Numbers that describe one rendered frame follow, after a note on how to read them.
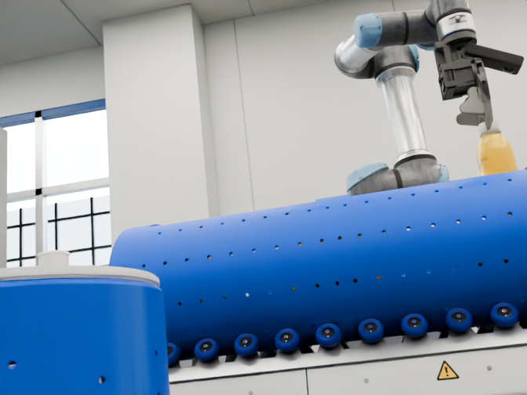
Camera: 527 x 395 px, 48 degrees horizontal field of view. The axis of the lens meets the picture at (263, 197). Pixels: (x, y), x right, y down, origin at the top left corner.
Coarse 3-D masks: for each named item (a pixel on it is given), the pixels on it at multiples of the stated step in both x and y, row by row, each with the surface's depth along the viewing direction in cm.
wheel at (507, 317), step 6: (492, 306) 102; (498, 306) 102; (504, 306) 101; (510, 306) 101; (492, 312) 101; (498, 312) 101; (504, 312) 100; (510, 312) 100; (516, 312) 100; (492, 318) 101; (498, 318) 100; (504, 318) 100; (510, 318) 99; (516, 318) 99; (498, 324) 100; (504, 324) 100; (510, 324) 99
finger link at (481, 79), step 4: (480, 68) 118; (480, 72) 118; (484, 72) 118; (476, 76) 119; (480, 76) 117; (484, 76) 117; (480, 80) 117; (484, 80) 117; (480, 84) 118; (484, 84) 117; (488, 84) 117; (480, 88) 118; (484, 88) 117; (488, 88) 117; (484, 92) 117; (488, 92) 117; (484, 96) 117; (488, 96) 117; (484, 100) 117
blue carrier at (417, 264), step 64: (384, 192) 113; (448, 192) 108; (512, 192) 104; (128, 256) 114; (192, 256) 111; (256, 256) 108; (320, 256) 106; (384, 256) 103; (448, 256) 102; (512, 256) 100; (192, 320) 110; (256, 320) 108; (320, 320) 107; (384, 320) 106
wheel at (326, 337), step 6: (324, 324) 107; (330, 324) 107; (318, 330) 106; (324, 330) 106; (330, 330) 106; (336, 330) 105; (318, 336) 105; (324, 336) 105; (330, 336) 105; (336, 336) 104; (318, 342) 105; (324, 342) 104; (330, 342) 104; (336, 342) 104
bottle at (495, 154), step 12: (492, 132) 118; (480, 144) 118; (492, 144) 115; (504, 144) 115; (480, 156) 117; (492, 156) 115; (504, 156) 114; (480, 168) 117; (492, 168) 114; (504, 168) 114; (516, 168) 115
